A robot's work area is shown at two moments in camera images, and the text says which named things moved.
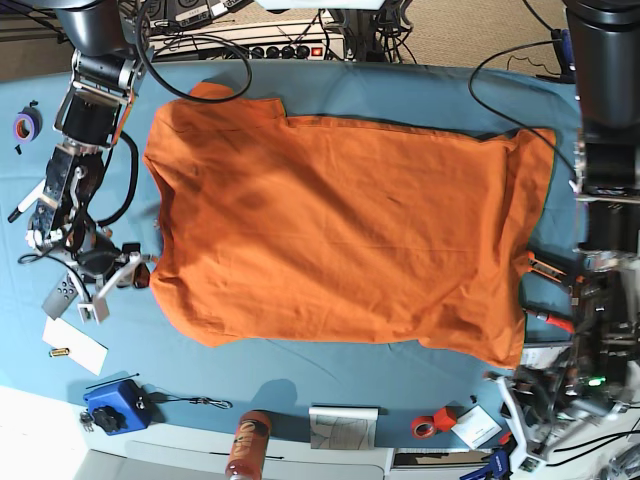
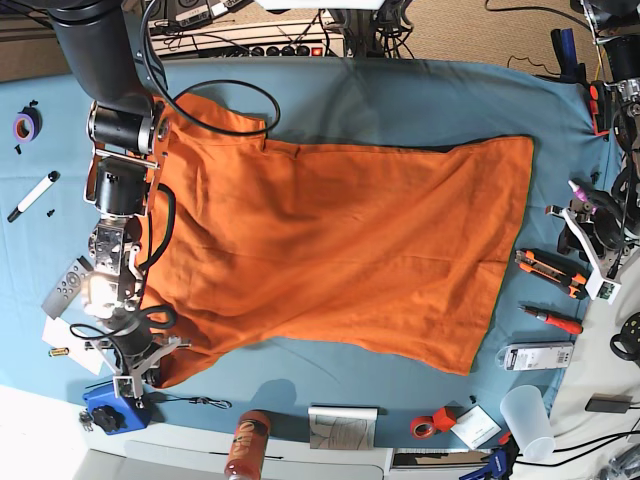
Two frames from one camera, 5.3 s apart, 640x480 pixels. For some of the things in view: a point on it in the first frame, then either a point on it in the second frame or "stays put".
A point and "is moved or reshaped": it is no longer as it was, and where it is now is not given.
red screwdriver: (555, 320) stays put
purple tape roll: (27, 125) stays put
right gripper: (550, 404) → (604, 239)
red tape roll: (422, 427) stays put
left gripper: (101, 270) → (133, 354)
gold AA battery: (58, 352) stays put
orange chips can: (249, 446) stays put
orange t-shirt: (270, 222) is moved or reshaped
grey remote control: (62, 298) stays put
